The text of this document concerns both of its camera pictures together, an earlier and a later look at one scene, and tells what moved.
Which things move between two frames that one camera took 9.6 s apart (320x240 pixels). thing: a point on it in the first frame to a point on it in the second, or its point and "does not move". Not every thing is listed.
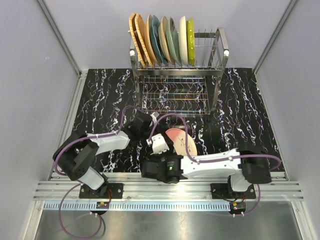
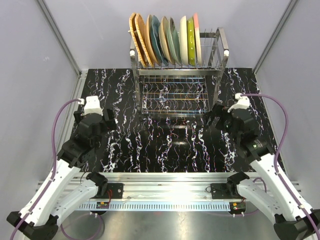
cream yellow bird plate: (164, 40) does not move
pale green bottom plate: (174, 41) does not move
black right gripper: (169, 152) to (220, 111)
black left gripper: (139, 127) to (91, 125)
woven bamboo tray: (131, 22) does not move
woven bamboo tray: (143, 38) does not move
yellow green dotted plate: (191, 41) does not move
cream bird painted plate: (150, 45) does not move
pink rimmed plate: (178, 138) to (197, 39)
